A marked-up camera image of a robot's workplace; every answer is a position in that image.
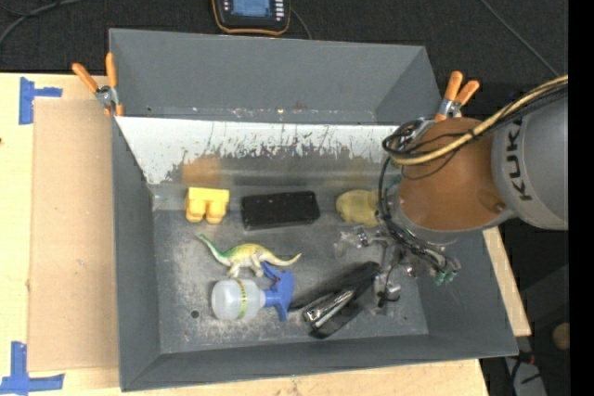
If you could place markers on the grey metal bin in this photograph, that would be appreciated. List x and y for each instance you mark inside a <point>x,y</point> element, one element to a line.
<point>278,329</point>

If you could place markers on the yellow toy brick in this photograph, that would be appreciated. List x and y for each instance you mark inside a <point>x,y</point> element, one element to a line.
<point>207,201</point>

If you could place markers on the black stapler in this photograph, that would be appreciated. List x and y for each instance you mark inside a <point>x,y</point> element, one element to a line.
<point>341,303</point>

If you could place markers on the white spray bottle blue nozzle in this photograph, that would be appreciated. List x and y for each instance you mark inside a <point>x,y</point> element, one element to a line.
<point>236,299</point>

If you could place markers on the brown cardboard board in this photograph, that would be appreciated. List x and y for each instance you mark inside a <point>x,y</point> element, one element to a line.
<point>69,236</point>

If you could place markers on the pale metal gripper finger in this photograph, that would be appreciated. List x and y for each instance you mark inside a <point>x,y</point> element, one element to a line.
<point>386,292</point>
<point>352,242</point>

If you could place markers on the yellow-green sponge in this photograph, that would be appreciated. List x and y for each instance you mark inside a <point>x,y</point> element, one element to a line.
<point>356,206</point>

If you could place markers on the green and yellow toy dinosaur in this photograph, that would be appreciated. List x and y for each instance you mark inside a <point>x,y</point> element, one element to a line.
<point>248,256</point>

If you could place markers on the black flat block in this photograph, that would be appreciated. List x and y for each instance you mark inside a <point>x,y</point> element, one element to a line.
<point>280,209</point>

